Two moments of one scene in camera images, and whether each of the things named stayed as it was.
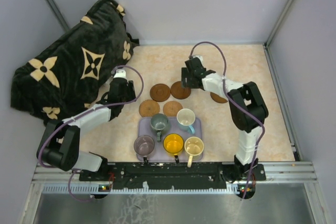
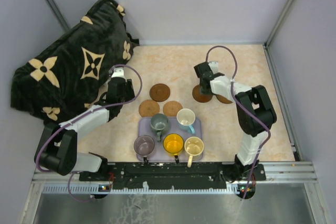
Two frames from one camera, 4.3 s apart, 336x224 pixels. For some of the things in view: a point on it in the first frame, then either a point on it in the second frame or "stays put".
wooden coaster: (148, 108) stays put
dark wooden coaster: (160, 92) stays put
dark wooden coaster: (178, 92) → (201, 98)
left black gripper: (130, 89) stays put
